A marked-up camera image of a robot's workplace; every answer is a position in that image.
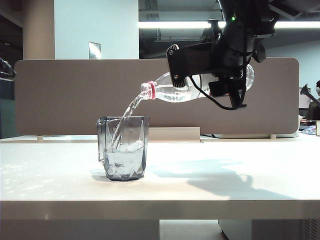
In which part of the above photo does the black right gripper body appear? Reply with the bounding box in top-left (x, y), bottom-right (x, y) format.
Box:
top-left (212, 19), bottom-right (267, 80)

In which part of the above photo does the white ceiling light strip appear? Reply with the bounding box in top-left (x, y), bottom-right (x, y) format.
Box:
top-left (138, 20), bottom-right (320, 30)

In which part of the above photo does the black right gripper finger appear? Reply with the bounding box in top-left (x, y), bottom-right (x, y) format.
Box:
top-left (165, 41), bottom-right (220, 91)

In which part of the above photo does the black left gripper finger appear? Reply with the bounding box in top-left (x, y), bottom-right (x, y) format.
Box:
top-left (0, 56), bottom-right (17, 78)

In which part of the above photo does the clear red-label water bottle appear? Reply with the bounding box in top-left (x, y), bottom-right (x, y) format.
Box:
top-left (139, 63), bottom-right (256, 104)

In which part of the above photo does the seated person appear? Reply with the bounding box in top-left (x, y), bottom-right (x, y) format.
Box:
top-left (307, 79), bottom-right (320, 121)

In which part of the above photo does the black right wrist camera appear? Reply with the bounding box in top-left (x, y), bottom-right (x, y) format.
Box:
top-left (208, 77), bottom-right (248, 111)

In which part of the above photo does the clear faceted glass mug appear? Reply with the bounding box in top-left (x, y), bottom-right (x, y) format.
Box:
top-left (96, 115), bottom-right (151, 183)

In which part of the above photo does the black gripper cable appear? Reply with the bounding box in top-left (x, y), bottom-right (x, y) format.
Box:
top-left (188, 74), bottom-right (248, 111)

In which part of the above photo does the beige cable tray lid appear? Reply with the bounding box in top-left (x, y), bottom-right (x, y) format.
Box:
top-left (148, 126), bottom-right (201, 143)

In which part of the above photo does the brown desk divider panel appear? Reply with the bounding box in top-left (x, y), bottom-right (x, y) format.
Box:
top-left (14, 57), bottom-right (300, 140)

